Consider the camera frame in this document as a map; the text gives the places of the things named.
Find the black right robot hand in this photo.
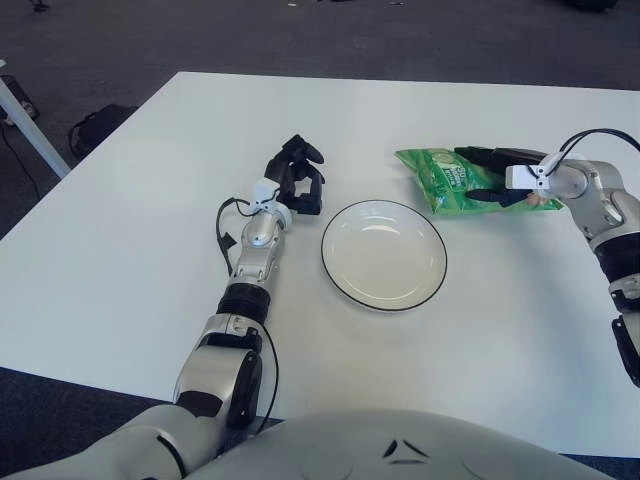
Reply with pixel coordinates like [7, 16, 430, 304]
[453, 144, 546, 209]

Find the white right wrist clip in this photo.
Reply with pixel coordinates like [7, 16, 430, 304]
[504, 153, 566, 194]

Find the black wheeled case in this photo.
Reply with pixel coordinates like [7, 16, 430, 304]
[0, 74, 40, 121]

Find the black bag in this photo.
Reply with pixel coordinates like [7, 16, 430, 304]
[67, 103, 139, 156]

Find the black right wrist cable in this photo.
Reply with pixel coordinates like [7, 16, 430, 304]
[557, 128, 640, 166]

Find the black floor cable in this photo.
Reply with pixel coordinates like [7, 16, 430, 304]
[0, 124, 41, 201]

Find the black left elbow cable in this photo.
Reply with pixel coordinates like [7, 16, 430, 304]
[249, 327, 280, 434]

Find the white side table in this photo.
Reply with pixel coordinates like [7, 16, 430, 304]
[0, 59, 71, 180]

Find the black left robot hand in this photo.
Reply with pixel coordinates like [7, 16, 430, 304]
[263, 133, 327, 216]

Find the white plate with black rim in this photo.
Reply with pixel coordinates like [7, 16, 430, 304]
[320, 199, 449, 315]

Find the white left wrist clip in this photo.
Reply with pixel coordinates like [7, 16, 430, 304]
[252, 180, 281, 211]

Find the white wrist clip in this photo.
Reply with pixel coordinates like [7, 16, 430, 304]
[252, 180, 281, 211]
[504, 153, 566, 194]

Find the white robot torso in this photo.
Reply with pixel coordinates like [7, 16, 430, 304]
[192, 408, 609, 480]

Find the green snack bag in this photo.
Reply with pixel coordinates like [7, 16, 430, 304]
[393, 146, 565, 217]

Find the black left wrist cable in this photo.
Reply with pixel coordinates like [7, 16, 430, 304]
[215, 198, 256, 276]

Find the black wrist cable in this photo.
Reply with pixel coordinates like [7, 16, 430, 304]
[215, 198, 256, 276]
[557, 128, 640, 166]

